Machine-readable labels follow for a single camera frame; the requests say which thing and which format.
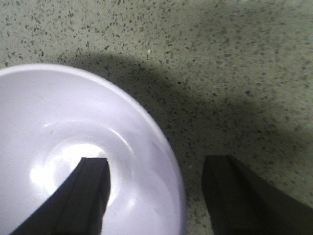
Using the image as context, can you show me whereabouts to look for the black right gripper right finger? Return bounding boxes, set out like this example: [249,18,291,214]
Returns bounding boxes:
[203,155,313,235]

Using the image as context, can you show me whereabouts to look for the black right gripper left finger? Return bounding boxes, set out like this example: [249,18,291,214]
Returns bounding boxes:
[12,158,110,235]

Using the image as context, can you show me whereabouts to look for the purple plastic bowl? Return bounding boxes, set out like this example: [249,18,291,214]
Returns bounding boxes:
[0,64,186,235]

